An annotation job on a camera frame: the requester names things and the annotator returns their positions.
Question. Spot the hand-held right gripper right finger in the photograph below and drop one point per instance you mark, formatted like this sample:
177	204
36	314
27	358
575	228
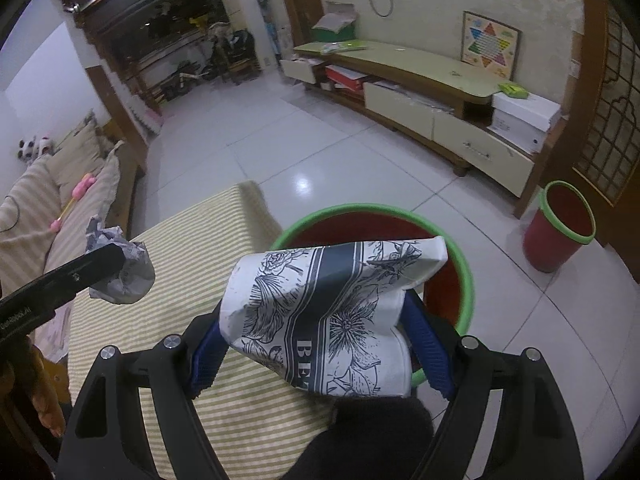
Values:
427	345

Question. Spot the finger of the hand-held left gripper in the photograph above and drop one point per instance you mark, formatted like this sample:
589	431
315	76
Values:
92	267

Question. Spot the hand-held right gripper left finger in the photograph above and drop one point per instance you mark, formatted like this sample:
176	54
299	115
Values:
206	360

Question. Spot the grey paper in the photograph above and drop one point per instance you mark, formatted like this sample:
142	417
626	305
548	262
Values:
132	272

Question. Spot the white floral paper bag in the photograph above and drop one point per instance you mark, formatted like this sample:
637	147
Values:
325	310

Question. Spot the red bin with green rim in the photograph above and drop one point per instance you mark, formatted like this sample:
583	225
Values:
350	226
555	240

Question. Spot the person's left hand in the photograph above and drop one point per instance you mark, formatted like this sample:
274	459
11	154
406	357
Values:
47	395

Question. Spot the pink toy wand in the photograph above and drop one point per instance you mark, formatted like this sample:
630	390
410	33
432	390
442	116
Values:
82	187

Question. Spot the sofa with striped cover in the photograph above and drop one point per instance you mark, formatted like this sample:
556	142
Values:
35	205

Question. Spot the yellow striped tablecloth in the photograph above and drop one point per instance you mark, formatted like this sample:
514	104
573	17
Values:
200	260

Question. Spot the beige cushion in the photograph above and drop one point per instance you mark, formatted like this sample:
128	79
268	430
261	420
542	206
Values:
80	160

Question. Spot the spotted plush toy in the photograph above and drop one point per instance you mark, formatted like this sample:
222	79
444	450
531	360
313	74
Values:
35	147

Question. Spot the pink white foam mats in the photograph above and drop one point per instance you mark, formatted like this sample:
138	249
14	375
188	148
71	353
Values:
147	115

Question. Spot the white balance bike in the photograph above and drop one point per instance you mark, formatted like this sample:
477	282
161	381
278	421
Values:
187	82

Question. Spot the white storage box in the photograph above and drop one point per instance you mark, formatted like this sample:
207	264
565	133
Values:
522	120

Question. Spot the small wooden stool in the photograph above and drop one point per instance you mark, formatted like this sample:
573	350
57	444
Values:
245	71

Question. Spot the dark baby stroller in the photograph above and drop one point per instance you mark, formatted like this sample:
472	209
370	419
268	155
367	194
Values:
235	45

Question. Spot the small green packet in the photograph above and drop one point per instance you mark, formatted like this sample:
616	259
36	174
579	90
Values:
514	90

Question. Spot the wooden television cabinet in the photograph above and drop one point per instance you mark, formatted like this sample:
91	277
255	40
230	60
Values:
425	70

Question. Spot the red flat box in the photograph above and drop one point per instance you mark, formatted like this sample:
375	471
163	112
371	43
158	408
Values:
347	77

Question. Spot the standing air conditioner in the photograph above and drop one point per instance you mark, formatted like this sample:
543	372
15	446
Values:
240	10

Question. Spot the wooden lattice door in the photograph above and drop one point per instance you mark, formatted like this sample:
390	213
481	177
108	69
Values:
615	110

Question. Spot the star checkers board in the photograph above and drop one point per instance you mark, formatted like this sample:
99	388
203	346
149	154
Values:
491	46

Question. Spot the green plastic bag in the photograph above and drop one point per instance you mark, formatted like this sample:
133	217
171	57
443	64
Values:
345	47

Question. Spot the open cardboard box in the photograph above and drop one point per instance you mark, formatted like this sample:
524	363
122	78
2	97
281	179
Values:
335	25

